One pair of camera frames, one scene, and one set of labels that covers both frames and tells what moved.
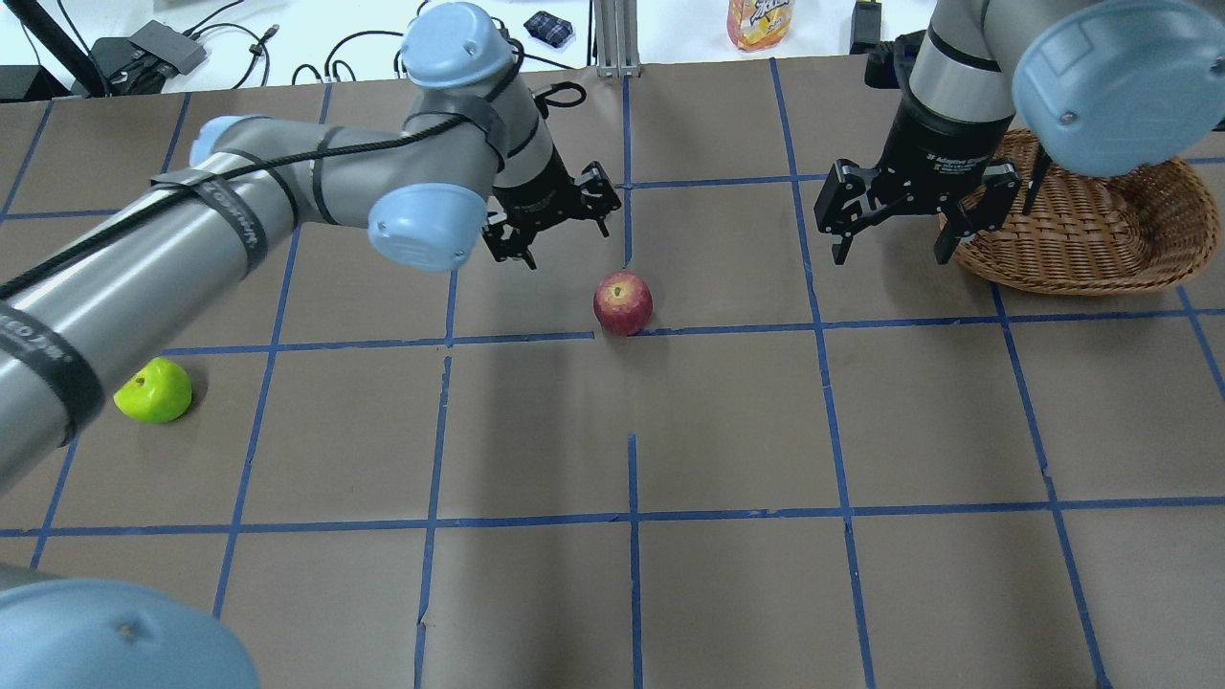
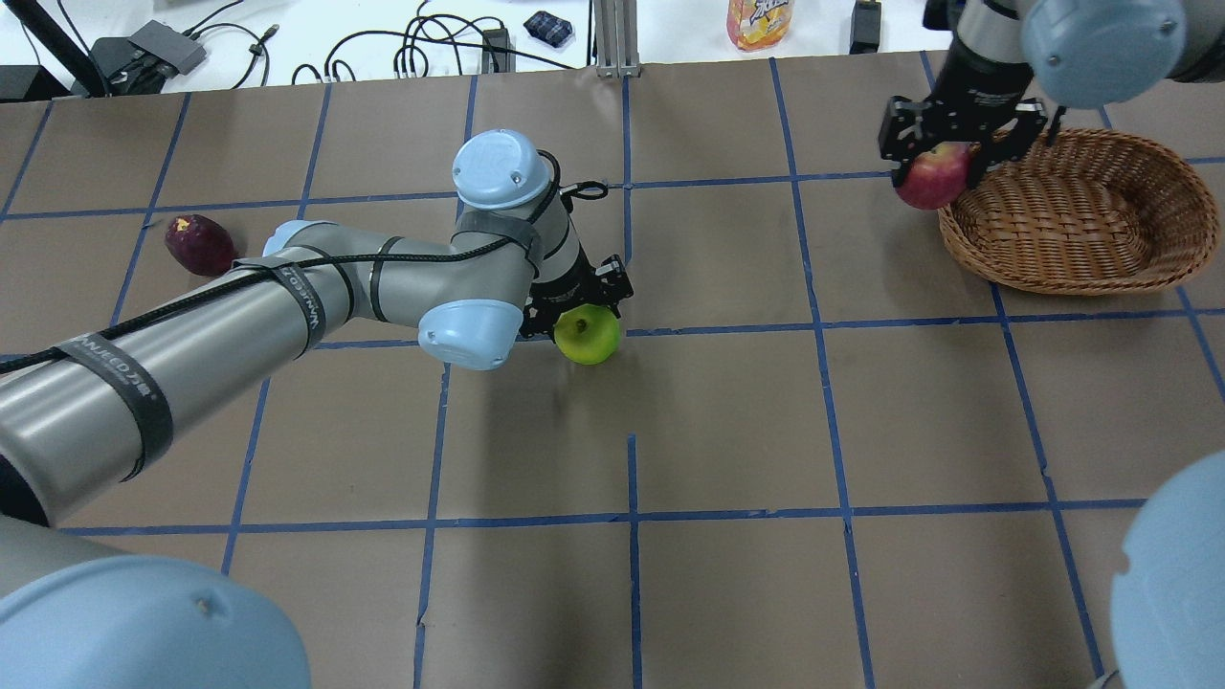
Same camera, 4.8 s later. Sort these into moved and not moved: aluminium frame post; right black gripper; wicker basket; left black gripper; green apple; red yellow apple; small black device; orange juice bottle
Moved: right black gripper; left black gripper; green apple; red yellow apple
Not moved: small black device; orange juice bottle; wicker basket; aluminium frame post
